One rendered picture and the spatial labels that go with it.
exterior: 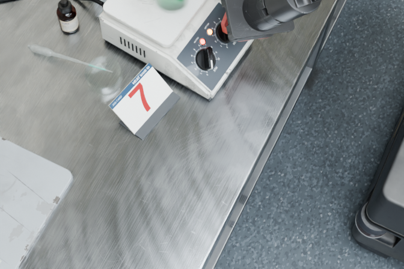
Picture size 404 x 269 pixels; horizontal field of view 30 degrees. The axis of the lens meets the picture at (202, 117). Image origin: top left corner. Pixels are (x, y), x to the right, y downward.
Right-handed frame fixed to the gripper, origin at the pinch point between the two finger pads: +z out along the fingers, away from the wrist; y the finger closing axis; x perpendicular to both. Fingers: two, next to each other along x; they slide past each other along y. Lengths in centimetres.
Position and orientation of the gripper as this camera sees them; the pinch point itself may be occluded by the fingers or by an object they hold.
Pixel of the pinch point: (228, 26)
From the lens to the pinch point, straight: 112.2
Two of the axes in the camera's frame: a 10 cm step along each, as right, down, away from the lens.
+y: -8.7, 1.6, -4.6
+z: -4.5, 1.2, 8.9
